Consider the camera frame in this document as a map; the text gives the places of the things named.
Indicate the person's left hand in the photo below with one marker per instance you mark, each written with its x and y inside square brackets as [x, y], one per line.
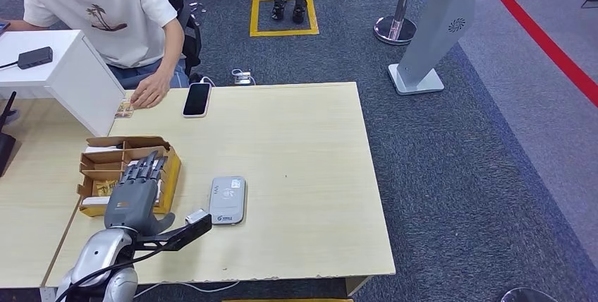
[152, 90]

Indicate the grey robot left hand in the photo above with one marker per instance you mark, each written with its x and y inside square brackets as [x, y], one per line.
[133, 201]

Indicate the tan ID card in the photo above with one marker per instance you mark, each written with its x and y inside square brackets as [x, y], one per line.
[124, 113]

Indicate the cardboard organizer box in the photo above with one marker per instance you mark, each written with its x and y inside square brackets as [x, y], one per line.
[100, 159]

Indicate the person's left forearm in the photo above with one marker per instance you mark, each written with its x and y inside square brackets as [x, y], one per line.
[170, 59]

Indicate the person's right forearm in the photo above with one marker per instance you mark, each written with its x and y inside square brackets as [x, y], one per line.
[18, 25]

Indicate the yellow printed key card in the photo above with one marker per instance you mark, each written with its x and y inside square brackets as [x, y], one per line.
[105, 188]

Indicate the person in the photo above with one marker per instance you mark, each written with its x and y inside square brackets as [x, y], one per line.
[93, 33]

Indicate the grey card reader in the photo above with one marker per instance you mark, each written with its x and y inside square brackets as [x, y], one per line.
[227, 201]

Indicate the black smartphone pink case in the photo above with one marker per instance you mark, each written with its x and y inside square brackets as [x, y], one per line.
[197, 99]

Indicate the white desk shelf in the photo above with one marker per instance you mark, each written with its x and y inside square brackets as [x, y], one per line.
[60, 80]

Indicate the white power strip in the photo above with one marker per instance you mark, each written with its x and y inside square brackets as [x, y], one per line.
[243, 78]

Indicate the black power adapter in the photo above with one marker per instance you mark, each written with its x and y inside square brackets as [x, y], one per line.
[35, 57]

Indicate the black router with antenna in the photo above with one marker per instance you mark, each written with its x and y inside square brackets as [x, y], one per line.
[5, 150]

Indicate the wooden table leg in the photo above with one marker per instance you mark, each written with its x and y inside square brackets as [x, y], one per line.
[357, 285]

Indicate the grey kiosk stand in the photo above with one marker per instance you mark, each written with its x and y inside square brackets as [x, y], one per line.
[437, 19]

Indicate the chrome round base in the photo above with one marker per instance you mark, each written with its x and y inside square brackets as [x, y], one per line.
[528, 296]

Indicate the chrome stanchion post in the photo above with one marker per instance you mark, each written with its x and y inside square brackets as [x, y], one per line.
[395, 31]

